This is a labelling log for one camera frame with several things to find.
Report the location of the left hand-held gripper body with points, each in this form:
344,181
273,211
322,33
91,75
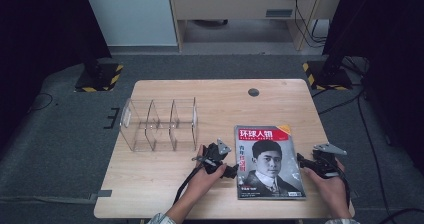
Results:
215,157

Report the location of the magazine with portrait cover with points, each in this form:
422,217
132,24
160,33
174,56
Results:
266,157

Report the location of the clear acrylic divider rack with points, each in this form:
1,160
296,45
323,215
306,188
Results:
173,117

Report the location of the person's right hand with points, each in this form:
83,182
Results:
331,190

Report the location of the black curtain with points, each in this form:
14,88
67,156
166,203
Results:
40,34
393,34

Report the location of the white cabinet panel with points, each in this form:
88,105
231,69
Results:
130,14

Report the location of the person's left hand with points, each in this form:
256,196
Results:
201,184

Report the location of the grey tape strip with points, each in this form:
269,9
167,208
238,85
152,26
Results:
103,193

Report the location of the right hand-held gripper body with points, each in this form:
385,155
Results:
326,164

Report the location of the black stand base striped tape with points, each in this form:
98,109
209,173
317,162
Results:
100,77
328,75

